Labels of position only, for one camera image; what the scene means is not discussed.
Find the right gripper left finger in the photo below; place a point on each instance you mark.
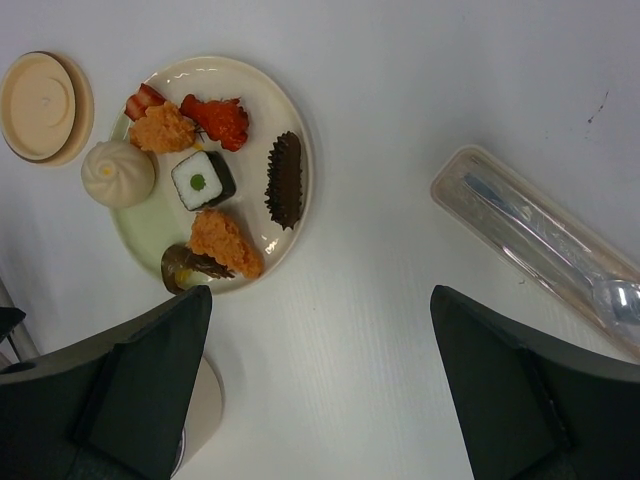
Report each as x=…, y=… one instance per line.
x=112, y=406

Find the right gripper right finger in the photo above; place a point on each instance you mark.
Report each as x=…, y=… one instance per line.
x=532, y=406

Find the white steamed bun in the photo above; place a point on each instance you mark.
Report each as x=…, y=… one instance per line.
x=117, y=175

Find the steel lunch box bowl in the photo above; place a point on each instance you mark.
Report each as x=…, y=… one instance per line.
x=204, y=413

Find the metal spoon in case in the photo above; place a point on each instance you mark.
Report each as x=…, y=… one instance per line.
x=615, y=300

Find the dark brown shrimp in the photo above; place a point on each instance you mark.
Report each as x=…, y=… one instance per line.
x=178, y=263

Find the clear cutlery case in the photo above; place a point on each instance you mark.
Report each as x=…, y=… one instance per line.
x=521, y=249

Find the orange fried shrimp lower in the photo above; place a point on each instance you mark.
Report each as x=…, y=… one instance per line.
x=216, y=235

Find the sushi roll piece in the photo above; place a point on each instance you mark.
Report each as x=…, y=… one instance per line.
x=203, y=180

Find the cream round plate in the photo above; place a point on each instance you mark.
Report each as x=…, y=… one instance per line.
x=149, y=228

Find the dark sea cucumber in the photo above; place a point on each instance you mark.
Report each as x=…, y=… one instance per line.
x=284, y=187

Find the orange fried piece upper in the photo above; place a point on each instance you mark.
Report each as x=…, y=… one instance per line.
x=163, y=129

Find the strawberry slice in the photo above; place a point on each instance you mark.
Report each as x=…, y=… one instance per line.
x=145, y=97

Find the red lobster piece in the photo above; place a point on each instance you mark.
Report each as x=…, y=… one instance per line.
x=225, y=121

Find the beige round lid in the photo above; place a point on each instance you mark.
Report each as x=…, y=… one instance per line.
x=47, y=108

